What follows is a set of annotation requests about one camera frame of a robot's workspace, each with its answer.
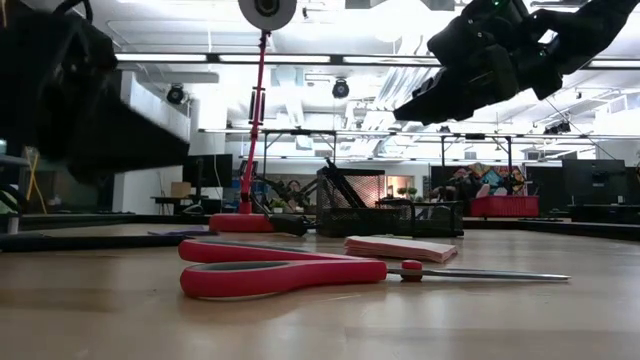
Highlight black mesh desk organizer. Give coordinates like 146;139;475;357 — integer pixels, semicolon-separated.
315;166;466;239

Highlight pink sticky note pad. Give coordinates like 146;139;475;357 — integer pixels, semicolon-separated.
343;235;459;265

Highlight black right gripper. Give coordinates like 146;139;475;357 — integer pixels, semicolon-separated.
393;0;534;127

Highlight yellow cable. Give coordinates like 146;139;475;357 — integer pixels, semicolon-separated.
23;148;47;217

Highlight wide black monitor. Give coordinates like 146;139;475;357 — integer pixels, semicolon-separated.
561;158;627;206

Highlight black background robot arms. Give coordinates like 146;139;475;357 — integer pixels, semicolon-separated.
259;177;321;211

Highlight black monitor on stand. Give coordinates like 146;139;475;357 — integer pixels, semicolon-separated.
181;153;235;201

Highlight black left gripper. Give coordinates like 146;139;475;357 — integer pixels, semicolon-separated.
0;0;192;185

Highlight purple sticky note pad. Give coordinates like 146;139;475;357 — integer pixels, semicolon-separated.
147;226;219;238

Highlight green and white object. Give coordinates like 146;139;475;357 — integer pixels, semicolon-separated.
0;184;22;236

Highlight red storage bin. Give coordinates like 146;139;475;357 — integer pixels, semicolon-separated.
468;194;541;219

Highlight black pen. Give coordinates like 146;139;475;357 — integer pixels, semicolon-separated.
0;233;187;254
332;172;371;209
324;158;369;209

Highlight black ceiling track light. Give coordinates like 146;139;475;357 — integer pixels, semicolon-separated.
542;119;574;136

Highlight colourful patterned wall hanging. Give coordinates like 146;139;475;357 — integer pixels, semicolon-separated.
464;162;527;197

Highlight red-handled scissors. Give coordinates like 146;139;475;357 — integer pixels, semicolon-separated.
178;238;572;302

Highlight dark background desk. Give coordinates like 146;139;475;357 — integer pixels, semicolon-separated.
151;194;226;216

